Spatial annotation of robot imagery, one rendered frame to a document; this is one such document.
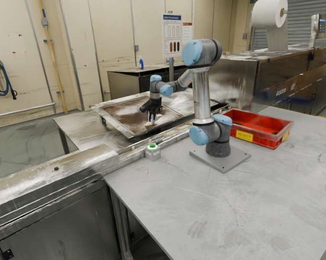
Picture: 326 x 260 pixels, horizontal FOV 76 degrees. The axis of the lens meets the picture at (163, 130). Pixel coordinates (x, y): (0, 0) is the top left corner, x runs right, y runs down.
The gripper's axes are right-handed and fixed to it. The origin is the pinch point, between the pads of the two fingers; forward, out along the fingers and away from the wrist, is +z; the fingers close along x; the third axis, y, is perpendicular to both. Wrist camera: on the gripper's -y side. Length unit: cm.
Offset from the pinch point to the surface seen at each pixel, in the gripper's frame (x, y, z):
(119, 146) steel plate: -5.9, -28.5, 9.3
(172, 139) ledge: -24.5, 2.2, 1.2
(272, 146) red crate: -69, 49, -6
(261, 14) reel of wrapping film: 26, 142, -76
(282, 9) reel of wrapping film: 13, 154, -82
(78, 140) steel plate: 22, -49, 15
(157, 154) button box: -34.6, -16.3, 0.6
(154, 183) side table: -53, -30, 1
